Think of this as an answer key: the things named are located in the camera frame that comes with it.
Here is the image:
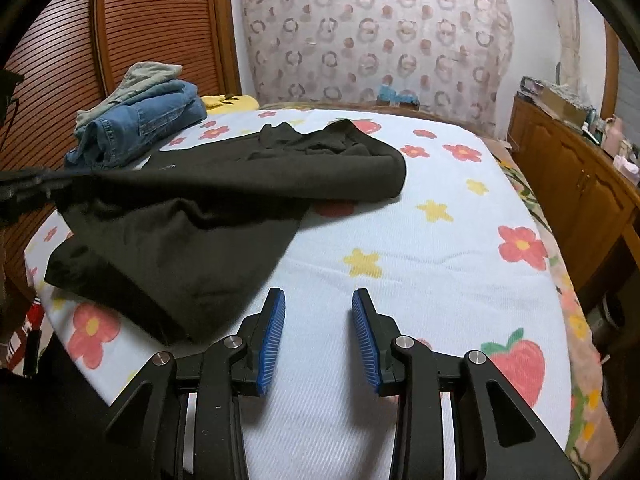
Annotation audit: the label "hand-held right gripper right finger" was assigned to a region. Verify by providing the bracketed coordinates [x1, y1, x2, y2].
[351, 288, 566, 480]

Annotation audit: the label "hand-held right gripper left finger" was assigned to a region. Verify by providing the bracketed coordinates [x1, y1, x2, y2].
[102, 287, 287, 480]

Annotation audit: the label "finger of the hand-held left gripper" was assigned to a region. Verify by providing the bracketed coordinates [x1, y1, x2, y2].
[0, 189, 61, 223]
[0, 169, 76, 189]

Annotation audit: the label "black pants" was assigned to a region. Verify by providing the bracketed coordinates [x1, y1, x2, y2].
[44, 119, 407, 346]

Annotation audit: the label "folded grey-green pants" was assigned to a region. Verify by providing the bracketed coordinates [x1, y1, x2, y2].
[76, 61, 185, 128]

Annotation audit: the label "white flower print bed sheet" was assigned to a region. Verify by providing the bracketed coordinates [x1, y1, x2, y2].
[25, 107, 573, 480]

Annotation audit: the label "folded blue jeans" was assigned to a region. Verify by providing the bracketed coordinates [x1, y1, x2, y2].
[64, 82, 208, 170]

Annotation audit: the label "wooden louvered wardrobe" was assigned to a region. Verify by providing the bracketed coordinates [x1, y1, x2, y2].
[0, 0, 243, 271]

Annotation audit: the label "red and white printed cloth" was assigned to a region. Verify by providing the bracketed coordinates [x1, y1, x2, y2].
[0, 300, 48, 376]

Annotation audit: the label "yellow plush toy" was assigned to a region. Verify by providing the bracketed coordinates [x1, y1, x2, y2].
[200, 92, 260, 113]

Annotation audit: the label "blue object by curtain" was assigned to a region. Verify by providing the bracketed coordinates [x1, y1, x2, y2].
[377, 82, 421, 108]

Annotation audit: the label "dark round bin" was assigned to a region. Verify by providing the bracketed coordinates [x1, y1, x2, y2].
[597, 292, 628, 356]

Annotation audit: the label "wooden cabinet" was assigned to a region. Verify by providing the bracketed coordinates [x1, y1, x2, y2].
[507, 95, 640, 306]

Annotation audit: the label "cardboard box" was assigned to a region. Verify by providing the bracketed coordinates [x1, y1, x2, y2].
[542, 85, 593, 128]

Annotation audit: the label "circle print curtain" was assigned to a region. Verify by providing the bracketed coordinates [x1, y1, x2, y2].
[240, 0, 516, 138]

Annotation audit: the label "pink bottle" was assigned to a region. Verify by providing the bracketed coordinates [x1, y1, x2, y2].
[602, 116, 623, 153]

